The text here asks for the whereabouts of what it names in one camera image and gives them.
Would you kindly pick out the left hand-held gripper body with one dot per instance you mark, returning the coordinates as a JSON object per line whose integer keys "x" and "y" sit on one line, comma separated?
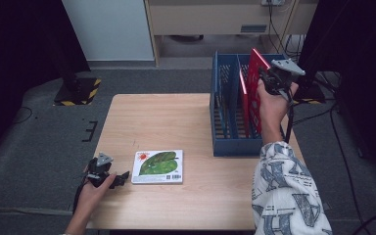
{"x": 99, "y": 174}

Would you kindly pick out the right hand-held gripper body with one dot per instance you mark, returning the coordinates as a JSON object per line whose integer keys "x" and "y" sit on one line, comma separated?
{"x": 277, "y": 81}

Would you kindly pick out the red hardcover book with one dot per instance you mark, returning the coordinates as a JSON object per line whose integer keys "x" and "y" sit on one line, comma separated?
{"x": 244, "y": 107}
{"x": 254, "y": 81}

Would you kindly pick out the white book with green leaf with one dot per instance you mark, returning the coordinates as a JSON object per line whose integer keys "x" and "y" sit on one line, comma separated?
{"x": 158, "y": 163}

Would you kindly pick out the blue picture book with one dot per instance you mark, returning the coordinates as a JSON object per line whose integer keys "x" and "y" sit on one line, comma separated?
{"x": 222, "y": 117}

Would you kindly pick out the blue plastic file rack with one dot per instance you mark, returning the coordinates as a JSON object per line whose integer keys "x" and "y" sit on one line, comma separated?
{"x": 235, "y": 148}

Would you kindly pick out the person's left hand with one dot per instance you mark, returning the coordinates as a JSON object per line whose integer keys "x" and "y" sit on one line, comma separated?
{"x": 91, "y": 199}

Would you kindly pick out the person's right hand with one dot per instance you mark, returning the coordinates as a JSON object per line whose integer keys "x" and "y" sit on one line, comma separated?
{"x": 272, "y": 107}

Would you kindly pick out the black floor tape mark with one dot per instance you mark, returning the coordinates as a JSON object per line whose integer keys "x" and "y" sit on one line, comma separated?
{"x": 92, "y": 130}

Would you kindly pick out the grey vent grille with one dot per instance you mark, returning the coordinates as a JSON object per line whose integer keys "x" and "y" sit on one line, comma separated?
{"x": 254, "y": 28}

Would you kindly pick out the white power strip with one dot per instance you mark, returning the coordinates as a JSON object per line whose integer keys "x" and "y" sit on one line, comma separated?
{"x": 272, "y": 2}

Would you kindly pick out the black curtain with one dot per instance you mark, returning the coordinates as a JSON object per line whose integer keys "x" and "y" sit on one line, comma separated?
{"x": 365, "y": 65}
{"x": 13, "y": 65}

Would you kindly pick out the white cabinet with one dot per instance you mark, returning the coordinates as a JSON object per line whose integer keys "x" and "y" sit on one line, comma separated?
{"x": 111, "y": 29}

